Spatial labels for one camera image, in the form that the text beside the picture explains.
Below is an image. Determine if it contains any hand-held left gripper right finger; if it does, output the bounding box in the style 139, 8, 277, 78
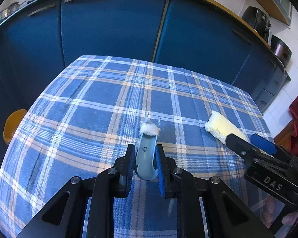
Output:
155, 144, 269, 238

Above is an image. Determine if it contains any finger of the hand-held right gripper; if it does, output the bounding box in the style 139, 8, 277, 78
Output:
251, 133, 279, 155
225, 133, 262, 158

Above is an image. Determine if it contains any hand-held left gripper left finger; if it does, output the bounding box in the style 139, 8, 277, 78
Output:
16, 144, 136, 238

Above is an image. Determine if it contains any pale paper towel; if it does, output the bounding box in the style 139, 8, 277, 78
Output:
205, 110, 249, 145

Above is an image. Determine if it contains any person's right hand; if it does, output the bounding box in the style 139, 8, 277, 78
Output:
281, 209, 298, 226

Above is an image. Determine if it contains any wooden door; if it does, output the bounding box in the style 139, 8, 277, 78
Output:
273, 119, 295, 149

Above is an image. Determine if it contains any blue plaid tablecloth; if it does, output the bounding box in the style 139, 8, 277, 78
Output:
0, 55, 276, 238

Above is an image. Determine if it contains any dark rice cooker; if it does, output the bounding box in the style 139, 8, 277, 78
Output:
270, 35, 292, 67

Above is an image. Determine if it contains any black air fryer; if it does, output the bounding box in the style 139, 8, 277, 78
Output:
241, 6, 272, 42

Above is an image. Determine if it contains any orange wooden stool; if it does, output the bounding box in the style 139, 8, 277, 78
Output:
3, 108, 28, 144

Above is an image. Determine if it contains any blue kitchen base cabinet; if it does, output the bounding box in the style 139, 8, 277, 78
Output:
0, 0, 292, 119

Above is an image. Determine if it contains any small steel pot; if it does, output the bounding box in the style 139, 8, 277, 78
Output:
0, 2, 20, 20

